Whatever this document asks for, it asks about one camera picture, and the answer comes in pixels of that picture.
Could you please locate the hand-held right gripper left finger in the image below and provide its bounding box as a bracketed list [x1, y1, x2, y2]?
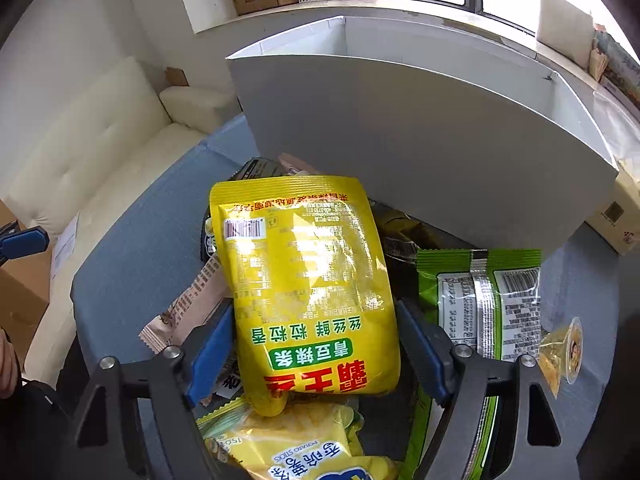
[30, 304, 237, 480]

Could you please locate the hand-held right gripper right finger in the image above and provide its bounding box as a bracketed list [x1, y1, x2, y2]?
[395, 300, 591, 480]

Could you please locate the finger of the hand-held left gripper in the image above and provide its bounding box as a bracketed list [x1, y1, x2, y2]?
[0, 226, 50, 266]

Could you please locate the yellow snack packet green label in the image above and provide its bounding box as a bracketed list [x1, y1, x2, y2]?
[209, 175, 404, 417]

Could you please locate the yellow potato stick packet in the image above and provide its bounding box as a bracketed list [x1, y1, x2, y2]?
[197, 399, 401, 480]

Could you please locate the white storage box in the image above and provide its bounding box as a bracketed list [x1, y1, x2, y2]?
[225, 15, 621, 262]

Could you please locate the person's left forearm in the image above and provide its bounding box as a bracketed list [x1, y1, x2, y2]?
[0, 331, 24, 402]

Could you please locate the small white printed packet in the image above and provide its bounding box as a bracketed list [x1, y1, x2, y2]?
[212, 352, 243, 403]

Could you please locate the white paper sheet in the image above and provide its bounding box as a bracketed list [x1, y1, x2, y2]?
[52, 212, 82, 279]

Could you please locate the pink snack bar packet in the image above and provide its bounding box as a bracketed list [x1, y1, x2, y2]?
[139, 254, 236, 356]

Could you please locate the white sofa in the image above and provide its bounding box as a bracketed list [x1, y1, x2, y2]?
[0, 55, 242, 386]

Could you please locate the olive green snack packet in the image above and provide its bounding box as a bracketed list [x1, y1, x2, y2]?
[371, 202, 476, 267]

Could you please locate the yellow jelly cup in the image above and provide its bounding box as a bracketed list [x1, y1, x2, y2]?
[539, 317, 584, 412]

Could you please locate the black snack packet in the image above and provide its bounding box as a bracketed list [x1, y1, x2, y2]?
[200, 157, 297, 262]

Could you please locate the small tan cardboard box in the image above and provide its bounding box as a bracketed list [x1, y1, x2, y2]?
[584, 160, 640, 257]

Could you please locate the printed picture box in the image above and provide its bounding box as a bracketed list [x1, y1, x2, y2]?
[589, 24, 640, 117]

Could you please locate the white card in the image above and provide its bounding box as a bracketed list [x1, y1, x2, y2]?
[539, 0, 596, 69]

